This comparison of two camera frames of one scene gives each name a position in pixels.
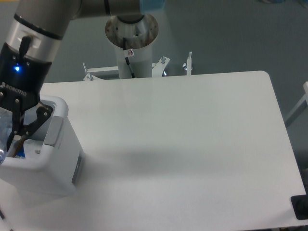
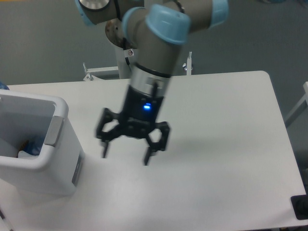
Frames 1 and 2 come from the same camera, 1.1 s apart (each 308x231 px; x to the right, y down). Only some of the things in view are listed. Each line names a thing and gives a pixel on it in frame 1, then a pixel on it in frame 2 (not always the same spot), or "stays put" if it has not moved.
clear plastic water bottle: [6, 121] to [32, 145]
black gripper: [21, 76] to [140, 112]
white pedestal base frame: [158, 69] stays put
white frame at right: [301, 105] stays put
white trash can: [48, 160] stays put
